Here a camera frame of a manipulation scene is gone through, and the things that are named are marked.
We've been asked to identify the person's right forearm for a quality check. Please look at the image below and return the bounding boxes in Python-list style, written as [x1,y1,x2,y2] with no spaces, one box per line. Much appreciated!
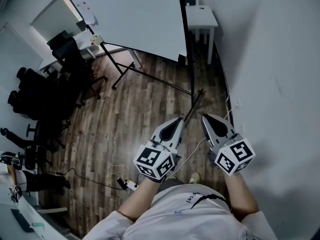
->
[224,171,260,222]

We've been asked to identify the black office chair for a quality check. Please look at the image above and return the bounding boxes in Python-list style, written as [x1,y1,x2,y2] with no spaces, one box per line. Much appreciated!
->
[6,67,77,126]
[24,120,67,166]
[46,32,109,109]

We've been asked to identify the white whiteboard with black frame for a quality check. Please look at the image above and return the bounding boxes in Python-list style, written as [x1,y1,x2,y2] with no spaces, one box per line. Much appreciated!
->
[61,0,205,124]

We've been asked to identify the person's white shirt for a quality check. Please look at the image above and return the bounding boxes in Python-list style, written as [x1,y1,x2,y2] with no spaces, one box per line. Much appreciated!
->
[84,183,279,240]

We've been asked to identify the white desk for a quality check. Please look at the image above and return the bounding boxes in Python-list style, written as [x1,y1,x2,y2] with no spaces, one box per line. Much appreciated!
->
[0,195,76,240]
[38,31,102,73]

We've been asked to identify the small white table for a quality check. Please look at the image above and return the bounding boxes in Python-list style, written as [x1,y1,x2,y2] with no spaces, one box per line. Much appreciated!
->
[185,4,219,65]

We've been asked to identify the white paper sheet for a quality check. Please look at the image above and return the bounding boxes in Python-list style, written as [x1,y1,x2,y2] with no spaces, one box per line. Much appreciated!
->
[75,0,100,27]

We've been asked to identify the white cable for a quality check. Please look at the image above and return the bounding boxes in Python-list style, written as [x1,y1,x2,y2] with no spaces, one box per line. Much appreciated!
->
[172,108,235,179]

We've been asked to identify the person's right shoe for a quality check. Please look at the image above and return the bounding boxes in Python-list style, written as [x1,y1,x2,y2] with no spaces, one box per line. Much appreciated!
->
[189,172,201,185]

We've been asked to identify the black device with green light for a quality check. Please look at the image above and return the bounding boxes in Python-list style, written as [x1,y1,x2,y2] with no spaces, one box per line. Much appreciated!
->
[23,143,38,171]

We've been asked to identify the black floor cable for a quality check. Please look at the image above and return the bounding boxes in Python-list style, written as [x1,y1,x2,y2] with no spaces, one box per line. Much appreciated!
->
[55,167,124,190]

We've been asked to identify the person's dark trousers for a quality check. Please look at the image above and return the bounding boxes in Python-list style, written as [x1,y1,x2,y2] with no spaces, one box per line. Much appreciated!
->
[159,177,187,193]

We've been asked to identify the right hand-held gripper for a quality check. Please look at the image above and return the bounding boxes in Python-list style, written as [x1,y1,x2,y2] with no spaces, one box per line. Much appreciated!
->
[201,113,256,176]

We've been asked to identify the yellow cable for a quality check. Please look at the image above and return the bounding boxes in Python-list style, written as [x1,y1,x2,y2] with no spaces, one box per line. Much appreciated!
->
[107,164,126,183]

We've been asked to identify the white box with red buttons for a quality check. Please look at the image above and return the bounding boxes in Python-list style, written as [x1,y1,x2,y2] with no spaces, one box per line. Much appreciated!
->
[89,33,104,46]

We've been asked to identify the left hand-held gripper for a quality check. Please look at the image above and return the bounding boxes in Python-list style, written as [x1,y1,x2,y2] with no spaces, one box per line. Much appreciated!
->
[133,117,186,184]

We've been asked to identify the white power strip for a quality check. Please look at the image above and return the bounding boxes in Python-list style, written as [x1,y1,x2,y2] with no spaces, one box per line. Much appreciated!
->
[116,177,139,192]

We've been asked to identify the person's left forearm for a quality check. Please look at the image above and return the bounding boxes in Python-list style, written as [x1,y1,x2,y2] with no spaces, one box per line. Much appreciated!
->
[117,176,161,223]

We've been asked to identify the black notebook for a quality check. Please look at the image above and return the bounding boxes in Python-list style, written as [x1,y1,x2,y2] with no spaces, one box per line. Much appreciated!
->
[9,208,35,234]

